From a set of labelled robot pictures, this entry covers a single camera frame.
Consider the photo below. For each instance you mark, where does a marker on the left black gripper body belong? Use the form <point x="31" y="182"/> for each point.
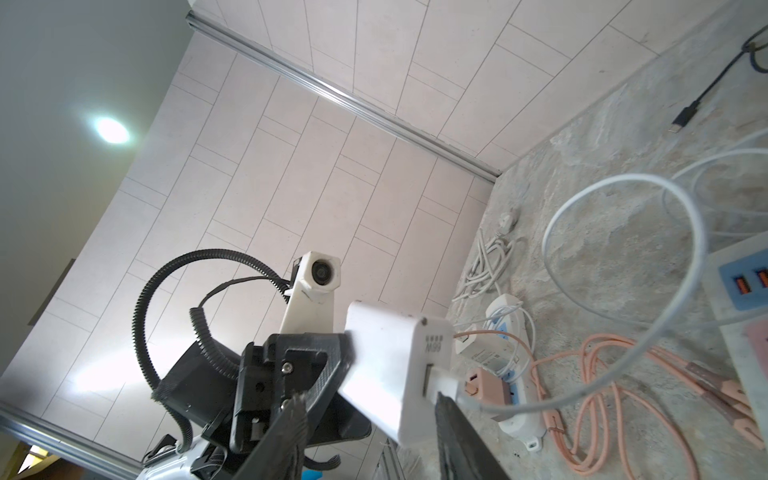
<point x="235" y="413"/>

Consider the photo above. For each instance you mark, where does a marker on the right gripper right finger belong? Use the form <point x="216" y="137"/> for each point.
<point x="462" y="453"/>

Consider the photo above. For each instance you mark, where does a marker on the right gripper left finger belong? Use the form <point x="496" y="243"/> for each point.
<point x="280" y="454"/>

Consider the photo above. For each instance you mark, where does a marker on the small white charger adapter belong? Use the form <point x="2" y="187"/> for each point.
<point x="402" y="360"/>

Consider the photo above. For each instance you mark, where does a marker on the pink charger with cable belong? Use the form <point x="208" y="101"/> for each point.
<point x="600" y="417"/>

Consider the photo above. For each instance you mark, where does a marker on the small blue-socket power strip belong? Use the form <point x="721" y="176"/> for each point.
<point x="510" y="366"/>

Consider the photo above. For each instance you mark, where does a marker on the long multicolour power strip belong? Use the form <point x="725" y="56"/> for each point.
<point x="735" y="282"/>

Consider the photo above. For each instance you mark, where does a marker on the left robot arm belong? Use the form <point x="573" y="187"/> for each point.
<point x="211" y="348"/>

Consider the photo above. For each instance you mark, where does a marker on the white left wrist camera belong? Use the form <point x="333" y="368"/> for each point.
<point x="310" y="308"/>

